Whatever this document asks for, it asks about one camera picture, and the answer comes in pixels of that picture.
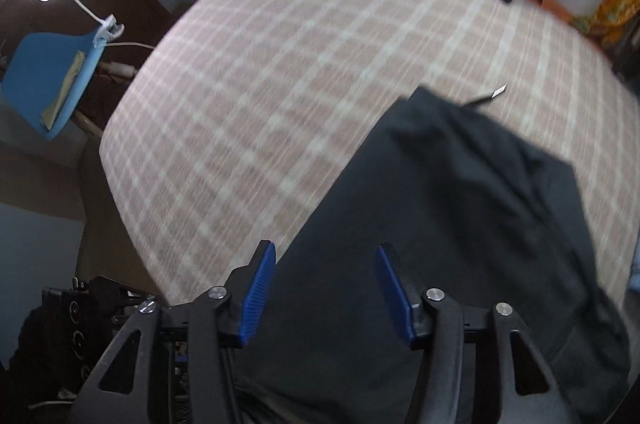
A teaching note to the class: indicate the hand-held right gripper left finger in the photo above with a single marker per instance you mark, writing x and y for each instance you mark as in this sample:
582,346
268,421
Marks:
257,299

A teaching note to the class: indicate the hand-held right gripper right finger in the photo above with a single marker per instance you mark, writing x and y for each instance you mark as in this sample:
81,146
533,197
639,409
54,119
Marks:
395,299

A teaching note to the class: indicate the black pants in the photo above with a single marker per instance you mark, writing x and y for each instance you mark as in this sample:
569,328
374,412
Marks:
450,204

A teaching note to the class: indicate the person's left forearm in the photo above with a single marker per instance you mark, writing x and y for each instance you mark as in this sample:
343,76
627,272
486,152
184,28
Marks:
25,354

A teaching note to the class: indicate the checked bed sheet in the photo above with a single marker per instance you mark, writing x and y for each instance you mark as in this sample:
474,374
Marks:
275,104

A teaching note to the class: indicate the beige cloth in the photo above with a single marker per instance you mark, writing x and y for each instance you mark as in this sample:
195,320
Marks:
62,89

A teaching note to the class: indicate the blue chair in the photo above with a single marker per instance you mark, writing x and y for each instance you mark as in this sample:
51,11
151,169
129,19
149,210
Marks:
35,74

